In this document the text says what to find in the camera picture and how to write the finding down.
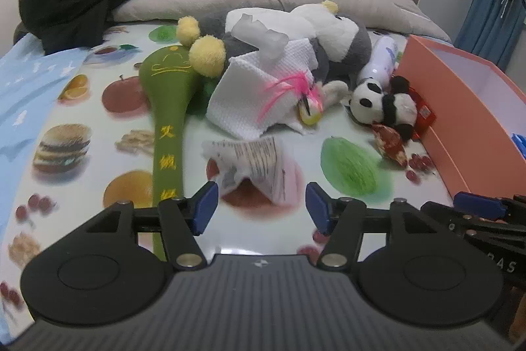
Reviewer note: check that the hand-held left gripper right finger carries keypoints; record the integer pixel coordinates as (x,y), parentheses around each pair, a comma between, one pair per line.
(319,208)

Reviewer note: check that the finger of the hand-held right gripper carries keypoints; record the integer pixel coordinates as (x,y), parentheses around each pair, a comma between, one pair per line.
(476,203)
(448,217)

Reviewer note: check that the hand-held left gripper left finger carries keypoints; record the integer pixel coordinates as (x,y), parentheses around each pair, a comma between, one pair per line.
(204,207)

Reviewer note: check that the printed paper wrapper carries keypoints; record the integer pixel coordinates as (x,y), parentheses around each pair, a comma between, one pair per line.
(254,157)

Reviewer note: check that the pink cardboard box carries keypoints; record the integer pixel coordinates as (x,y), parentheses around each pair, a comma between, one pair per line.
(448,120)

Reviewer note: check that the translucent plastic piece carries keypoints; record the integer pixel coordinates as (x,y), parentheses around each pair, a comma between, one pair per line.
(271,42)

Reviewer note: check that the blue plastic item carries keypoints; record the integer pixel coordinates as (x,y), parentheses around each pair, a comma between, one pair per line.
(520,145)

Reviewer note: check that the red patterned pouch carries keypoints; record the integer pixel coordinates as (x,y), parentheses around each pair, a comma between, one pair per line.
(390,141)

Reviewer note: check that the pink feather toy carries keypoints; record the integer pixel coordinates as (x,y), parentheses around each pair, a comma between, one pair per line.
(308,108)

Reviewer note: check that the red foil packet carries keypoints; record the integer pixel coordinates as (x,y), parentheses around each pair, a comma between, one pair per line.
(425,114)

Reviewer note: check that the panda plush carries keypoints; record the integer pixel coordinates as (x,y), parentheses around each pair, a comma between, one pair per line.
(368,102)

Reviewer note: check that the green fabric massage hammer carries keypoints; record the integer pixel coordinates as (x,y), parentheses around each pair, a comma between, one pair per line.
(168,96)

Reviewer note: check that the white waffle towel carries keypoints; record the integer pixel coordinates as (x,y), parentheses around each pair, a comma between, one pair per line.
(246,88)

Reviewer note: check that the fruit print mat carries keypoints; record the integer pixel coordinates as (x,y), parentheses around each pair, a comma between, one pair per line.
(96,120)

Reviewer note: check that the white spray bottle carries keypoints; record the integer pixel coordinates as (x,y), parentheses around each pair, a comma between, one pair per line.
(380,59)

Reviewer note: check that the grey white penguin plush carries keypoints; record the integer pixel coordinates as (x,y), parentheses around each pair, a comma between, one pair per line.
(345,38)

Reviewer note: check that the light blue printed sheet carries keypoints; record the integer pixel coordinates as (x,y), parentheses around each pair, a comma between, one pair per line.
(24,88)

